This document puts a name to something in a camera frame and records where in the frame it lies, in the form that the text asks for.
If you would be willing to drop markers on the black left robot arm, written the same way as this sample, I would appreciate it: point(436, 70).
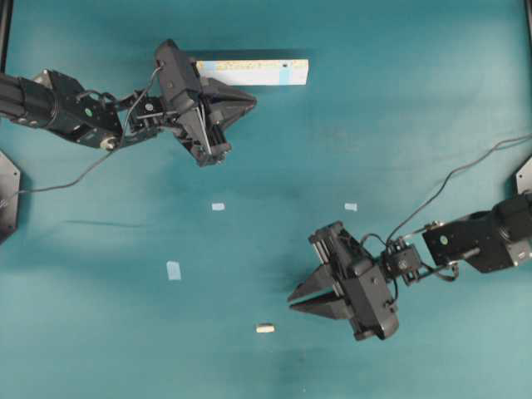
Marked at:
point(59, 104)

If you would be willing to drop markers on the white particle board plank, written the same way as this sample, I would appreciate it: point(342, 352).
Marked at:
point(256, 72)

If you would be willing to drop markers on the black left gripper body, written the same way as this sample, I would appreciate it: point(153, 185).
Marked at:
point(201, 137)

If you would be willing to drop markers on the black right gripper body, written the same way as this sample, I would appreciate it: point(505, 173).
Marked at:
point(336, 247)

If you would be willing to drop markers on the blue tape marker lower left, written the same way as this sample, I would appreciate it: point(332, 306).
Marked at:
point(173, 270)

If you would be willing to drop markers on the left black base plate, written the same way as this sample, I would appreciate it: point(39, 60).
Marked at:
point(10, 184)

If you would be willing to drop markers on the short wooden dowel rod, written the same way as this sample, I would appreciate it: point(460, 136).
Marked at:
point(265, 328)

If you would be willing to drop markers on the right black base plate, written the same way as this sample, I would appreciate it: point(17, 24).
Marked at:
point(523, 178)

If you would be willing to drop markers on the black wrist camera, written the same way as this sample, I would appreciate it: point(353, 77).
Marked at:
point(374, 313)
point(179, 83)

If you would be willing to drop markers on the black left frame post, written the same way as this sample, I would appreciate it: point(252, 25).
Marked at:
point(5, 28)

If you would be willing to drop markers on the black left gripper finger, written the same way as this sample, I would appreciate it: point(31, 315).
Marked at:
point(217, 92)
point(225, 113)

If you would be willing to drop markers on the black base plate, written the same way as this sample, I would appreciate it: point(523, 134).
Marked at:
point(10, 184)
point(523, 178)

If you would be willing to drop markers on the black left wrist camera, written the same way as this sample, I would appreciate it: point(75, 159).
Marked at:
point(179, 83)

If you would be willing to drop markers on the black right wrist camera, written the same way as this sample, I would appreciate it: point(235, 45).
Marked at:
point(374, 313)

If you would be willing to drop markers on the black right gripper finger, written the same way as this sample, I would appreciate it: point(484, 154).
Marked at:
point(317, 288)
point(327, 305)

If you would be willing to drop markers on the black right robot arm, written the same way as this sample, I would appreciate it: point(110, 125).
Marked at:
point(489, 241)

